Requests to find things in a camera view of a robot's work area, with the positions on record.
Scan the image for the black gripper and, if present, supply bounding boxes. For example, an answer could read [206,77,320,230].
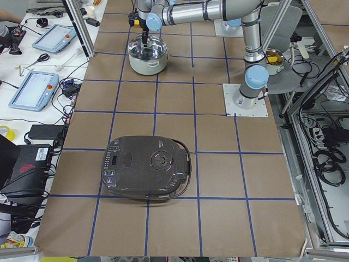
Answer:
[128,10,148,29]

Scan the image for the glass pot lid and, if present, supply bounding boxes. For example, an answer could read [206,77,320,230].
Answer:
[128,35,168,61]

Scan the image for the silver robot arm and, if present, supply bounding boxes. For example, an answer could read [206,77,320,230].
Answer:
[128,0,269,110]

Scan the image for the pale green electric pot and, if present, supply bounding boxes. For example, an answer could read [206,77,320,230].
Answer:
[128,35,168,76]

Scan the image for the white paper cup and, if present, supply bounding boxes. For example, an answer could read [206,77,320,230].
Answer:
[85,6,97,19]

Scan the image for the far teach pendant tablet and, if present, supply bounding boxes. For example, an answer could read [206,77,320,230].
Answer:
[32,24,76,53]

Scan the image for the teach pendant tablet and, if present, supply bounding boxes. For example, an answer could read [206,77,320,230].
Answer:
[8,70,59,111]
[32,24,76,53]

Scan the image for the black scissors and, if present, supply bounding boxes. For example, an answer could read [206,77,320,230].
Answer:
[29,53,50,67]

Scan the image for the near teach pendant tablet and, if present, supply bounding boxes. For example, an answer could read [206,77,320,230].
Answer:
[8,70,59,111]

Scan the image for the black power adapter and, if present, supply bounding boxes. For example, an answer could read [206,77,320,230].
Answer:
[28,124,63,140]

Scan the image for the grey chair with bowl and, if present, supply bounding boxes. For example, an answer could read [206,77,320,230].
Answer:
[261,5,302,94]

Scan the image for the yellow tape roll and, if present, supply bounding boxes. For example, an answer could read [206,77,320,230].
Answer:
[0,126,16,141]

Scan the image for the black mini computer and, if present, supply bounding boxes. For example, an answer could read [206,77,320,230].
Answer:
[1,144,53,198]

